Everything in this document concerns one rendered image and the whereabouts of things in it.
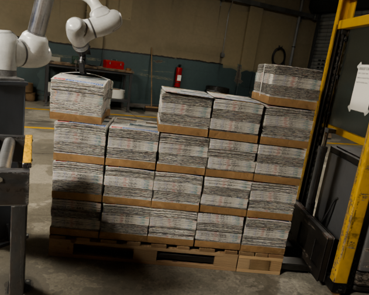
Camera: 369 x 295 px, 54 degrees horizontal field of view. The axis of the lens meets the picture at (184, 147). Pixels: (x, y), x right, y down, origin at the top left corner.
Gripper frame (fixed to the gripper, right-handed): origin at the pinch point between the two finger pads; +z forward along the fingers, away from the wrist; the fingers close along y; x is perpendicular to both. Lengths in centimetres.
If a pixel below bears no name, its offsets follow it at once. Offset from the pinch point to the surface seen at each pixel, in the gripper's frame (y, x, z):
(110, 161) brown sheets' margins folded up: 56, 22, 5
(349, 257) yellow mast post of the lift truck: 97, 165, 5
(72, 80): 18.2, -2.6, -14.4
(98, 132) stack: 42.2, 13.4, -2.5
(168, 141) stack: 42, 53, -2
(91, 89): 22.1, 8.3, -14.3
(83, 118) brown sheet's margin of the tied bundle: 35.6, 4.6, -4.4
